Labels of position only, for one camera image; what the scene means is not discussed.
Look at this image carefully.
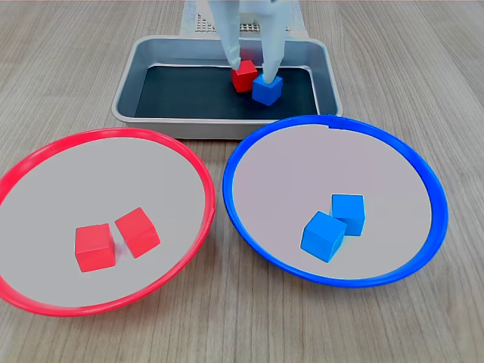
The small red cube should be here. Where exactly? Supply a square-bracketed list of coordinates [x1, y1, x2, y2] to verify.
[74, 222, 116, 273]
[114, 206, 162, 259]
[231, 59, 259, 93]

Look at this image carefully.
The black tray mat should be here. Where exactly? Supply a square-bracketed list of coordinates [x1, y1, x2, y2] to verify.
[135, 64, 321, 119]

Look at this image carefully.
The steel tray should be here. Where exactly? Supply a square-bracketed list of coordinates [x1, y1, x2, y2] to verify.
[111, 36, 344, 140]

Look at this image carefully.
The white plate with blue rim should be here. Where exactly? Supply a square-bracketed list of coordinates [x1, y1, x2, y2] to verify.
[222, 114, 449, 289]

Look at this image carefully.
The pale perforated base plate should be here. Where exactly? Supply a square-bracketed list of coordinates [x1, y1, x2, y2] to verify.
[194, 13, 293, 34]

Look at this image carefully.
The white plate with red rim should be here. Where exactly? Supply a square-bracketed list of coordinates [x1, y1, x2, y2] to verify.
[0, 127, 217, 318]

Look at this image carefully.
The translucent masking tape strip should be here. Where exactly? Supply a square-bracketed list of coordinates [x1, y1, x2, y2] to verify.
[290, 0, 308, 39]
[180, 0, 197, 38]

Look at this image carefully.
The small blue cube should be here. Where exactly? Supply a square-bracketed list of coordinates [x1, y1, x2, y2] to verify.
[330, 193, 367, 237]
[251, 73, 284, 107]
[299, 210, 348, 264]

